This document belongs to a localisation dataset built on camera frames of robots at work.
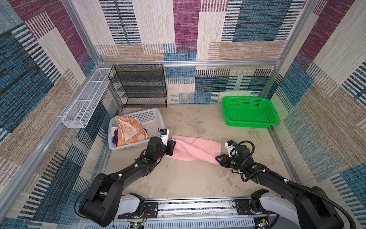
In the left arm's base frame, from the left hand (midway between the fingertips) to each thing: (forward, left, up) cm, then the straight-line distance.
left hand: (174, 139), depth 86 cm
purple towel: (+4, +38, -3) cm, 38 cm away
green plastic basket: (+31, -58, -10) cm, 67 cm away
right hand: (-10, -25, -7) cm, 28 cm away
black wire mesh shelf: (+43, +27, +7) cm, 51 cm away
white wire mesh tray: (+2, +46, +21) cm, 50 cm away
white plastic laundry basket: (+24, +19, -9) cm, 32 cm away
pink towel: (-3, -9, -6) cm, 11 cm away
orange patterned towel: (+9, +30, -2) cm, 31 cm away
